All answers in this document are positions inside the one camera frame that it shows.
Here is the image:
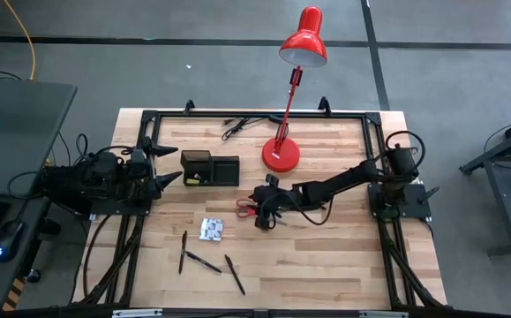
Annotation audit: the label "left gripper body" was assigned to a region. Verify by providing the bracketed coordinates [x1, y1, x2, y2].
[126, 148, 157, 193]

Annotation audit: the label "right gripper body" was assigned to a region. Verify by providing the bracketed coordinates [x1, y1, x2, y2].
[249, 185, 292, 217]

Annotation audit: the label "red-handled scissors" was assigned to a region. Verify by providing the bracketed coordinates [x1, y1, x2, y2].
[236, 198, 259, 220]

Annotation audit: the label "patterned square note pad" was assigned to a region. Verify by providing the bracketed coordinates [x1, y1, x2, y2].
[199, 216, 224, 243]

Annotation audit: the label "black pen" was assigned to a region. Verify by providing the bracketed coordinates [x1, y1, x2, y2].
[178, 230, 189, 276]
[223, 254, 246, 297]
[184, 250, 223, 274]

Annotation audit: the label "black mesh desk organizer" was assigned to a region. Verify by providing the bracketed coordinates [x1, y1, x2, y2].
[180, 149, 241, 187]

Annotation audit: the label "red desk lamp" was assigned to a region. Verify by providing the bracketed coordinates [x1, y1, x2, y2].
[261, 4, 329, 173]

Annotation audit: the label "dark grey side desk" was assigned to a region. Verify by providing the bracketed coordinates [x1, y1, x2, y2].
[0, 78, 79, 310]

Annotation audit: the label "black computer mouse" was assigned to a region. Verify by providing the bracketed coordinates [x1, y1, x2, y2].
[0, 220, 26, 264]

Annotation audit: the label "hazard-striped desk foot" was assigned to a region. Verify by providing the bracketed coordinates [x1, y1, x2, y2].
[2, 276, 26, 313]

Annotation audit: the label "grey metal workbench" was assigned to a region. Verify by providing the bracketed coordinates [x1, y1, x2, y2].
[458, 110, 511, 260]

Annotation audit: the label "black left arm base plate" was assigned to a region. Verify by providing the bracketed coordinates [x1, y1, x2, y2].
[89, 193, 154, 217]

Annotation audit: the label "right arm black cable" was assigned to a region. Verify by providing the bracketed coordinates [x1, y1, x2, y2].
[276, 193, 335, 227]

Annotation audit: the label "black aluminium table frame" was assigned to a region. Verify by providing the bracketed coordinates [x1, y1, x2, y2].
[71, 108, 448, 310]

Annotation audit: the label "black lamp power cable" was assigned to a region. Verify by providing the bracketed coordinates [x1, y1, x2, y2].
[220, 114, 285, 142]

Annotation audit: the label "black hanging cable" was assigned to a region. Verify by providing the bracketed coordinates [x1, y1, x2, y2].
[81, 214, 113, 298]

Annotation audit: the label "silver metal bracket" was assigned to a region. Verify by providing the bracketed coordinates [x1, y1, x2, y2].
[358, 310, 409, 318]
[111, 308, 163, 318]

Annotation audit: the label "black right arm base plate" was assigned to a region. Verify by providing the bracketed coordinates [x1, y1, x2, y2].
[368, 182, 432, 221]

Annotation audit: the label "yellow cable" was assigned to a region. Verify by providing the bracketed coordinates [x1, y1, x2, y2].
[2, 0, 37, 81]

